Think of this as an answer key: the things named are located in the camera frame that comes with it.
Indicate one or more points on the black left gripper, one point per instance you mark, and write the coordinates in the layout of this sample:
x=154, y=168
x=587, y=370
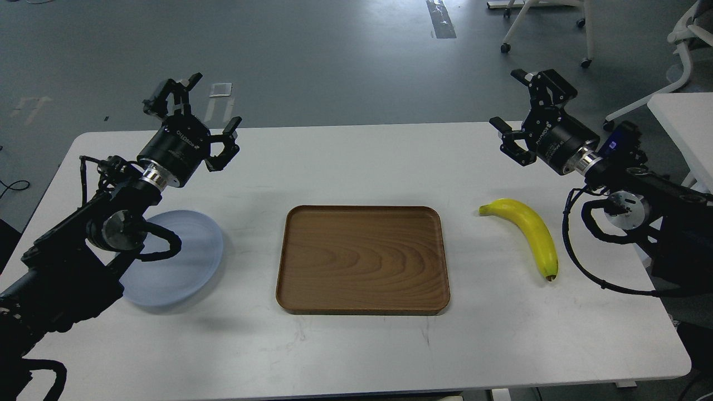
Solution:
x=183, y=141

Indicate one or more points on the white side table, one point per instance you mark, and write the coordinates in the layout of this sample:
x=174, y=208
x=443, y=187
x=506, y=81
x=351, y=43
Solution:
x=687, y=119

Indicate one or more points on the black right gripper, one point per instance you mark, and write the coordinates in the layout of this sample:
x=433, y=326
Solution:
x=549, y=132

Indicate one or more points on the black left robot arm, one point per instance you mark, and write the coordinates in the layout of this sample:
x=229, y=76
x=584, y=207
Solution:
x=74, y=269

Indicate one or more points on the white rolling chair base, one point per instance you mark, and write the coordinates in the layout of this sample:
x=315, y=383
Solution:
x=561, y=26

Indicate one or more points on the grey floor tape strip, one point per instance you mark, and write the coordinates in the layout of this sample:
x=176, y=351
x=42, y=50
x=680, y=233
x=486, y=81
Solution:
x=443, y=27

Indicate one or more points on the light blue plate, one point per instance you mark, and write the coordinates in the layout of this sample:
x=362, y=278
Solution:
x=164, y=283

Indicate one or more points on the yellow banana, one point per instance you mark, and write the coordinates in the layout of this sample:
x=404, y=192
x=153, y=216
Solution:
x=534, y=229

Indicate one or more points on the brown wooden tray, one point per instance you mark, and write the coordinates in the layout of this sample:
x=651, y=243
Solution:
x=363, y=260

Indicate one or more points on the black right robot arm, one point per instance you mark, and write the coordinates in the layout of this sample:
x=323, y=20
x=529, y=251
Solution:
x=671, y=223

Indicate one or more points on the white office chair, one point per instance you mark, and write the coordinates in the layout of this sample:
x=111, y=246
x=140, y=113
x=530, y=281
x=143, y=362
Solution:
x=692, y=30

